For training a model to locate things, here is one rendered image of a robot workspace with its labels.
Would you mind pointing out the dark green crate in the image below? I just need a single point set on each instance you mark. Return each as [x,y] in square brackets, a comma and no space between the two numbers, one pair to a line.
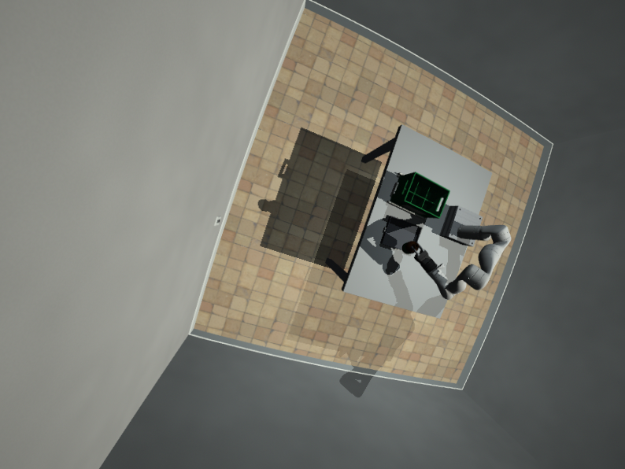
[425,193]

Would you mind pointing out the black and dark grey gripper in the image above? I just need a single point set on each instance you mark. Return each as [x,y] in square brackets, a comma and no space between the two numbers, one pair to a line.
[427,263]

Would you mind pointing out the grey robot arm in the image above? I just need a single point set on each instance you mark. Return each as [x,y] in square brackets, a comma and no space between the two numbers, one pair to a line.
[488,257]

